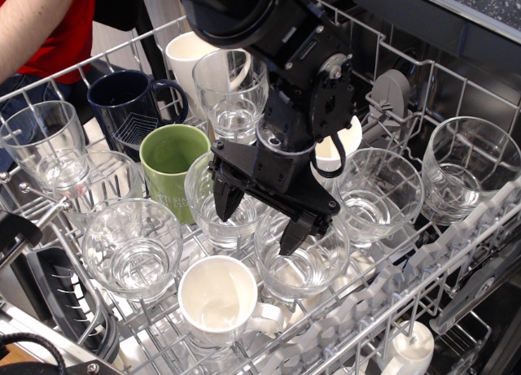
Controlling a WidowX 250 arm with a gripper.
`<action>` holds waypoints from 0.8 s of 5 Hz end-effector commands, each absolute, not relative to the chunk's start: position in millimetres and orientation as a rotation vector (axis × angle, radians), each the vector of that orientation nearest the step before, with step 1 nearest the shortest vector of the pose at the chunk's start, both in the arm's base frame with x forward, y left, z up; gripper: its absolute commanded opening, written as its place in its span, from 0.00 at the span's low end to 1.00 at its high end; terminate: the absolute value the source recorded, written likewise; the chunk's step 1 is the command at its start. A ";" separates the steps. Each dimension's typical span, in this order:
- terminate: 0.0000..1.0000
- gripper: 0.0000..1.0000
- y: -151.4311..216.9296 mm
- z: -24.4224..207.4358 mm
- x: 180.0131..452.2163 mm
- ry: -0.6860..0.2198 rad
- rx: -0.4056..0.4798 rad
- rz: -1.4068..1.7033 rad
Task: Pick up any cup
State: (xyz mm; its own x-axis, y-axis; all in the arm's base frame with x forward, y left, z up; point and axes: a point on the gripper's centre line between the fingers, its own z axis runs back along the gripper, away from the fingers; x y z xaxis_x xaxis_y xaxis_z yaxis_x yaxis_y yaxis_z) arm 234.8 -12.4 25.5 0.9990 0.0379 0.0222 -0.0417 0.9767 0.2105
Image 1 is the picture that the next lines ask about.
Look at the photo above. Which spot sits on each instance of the green ceramic mug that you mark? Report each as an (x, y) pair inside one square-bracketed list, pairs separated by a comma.
[(166, 155)]

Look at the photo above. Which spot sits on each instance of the black clamp with screw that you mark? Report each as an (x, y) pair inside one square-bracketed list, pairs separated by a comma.
[(29, 232)]

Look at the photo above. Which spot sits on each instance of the clear glass far left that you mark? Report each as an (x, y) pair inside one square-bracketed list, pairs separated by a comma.
[(43, 139)]

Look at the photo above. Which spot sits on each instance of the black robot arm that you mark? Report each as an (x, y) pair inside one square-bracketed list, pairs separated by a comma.
[(310, 99)]

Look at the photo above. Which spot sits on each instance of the clear glass far right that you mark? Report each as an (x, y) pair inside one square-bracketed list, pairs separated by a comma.
[(467, 161)]

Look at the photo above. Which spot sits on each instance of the white rack roller wheel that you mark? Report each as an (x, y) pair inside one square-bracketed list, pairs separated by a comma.
[(409, 352)]

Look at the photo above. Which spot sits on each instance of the grey plastic rack clip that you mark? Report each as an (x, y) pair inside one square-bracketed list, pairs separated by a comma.
[(389, 97)]

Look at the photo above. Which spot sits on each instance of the white mug front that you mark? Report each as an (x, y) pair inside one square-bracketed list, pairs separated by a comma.
[(218, 299)]

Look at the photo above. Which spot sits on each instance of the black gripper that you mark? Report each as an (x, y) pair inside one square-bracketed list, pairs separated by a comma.
[(283, 182)]

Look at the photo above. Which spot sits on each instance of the tall clear glass back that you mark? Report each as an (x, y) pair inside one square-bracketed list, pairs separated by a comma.
[(234, 115)]

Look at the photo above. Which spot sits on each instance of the person forearm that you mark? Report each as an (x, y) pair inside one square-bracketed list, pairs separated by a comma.
[(25, 26)]

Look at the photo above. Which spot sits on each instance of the navy blue mug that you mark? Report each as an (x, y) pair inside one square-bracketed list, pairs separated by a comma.
[(125, 104)]

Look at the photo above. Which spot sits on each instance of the clear glass front centre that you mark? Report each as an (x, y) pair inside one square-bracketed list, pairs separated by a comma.
[(314, 266)]

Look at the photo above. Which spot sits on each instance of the clear glass left middle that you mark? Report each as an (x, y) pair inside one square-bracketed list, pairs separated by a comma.
[(96, 180)]

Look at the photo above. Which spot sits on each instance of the clear glass right middle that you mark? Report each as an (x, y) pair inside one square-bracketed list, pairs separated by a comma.
[(379, 192)]

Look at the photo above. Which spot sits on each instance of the grey plastic tine row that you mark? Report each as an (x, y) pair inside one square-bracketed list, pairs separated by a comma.
[(394, 287)]

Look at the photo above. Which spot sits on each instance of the black plastic basket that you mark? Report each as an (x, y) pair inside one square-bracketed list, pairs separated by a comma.
[(73, 308)]

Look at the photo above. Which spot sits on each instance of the tall white mug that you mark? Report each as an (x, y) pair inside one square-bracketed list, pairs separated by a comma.
[(183, 62)]

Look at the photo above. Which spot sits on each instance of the clear glass front left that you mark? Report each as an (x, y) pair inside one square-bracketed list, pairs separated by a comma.
[(132, 248)]

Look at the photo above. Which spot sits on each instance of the white cup middle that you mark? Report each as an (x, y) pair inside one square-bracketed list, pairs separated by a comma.
[(327, 155)]

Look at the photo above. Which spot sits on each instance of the grey wire dishwasher rack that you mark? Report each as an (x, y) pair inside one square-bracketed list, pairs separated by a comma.
[(455, 279)]

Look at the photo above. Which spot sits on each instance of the red shirt torso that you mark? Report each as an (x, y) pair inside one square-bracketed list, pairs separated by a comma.
[(68, 44)]

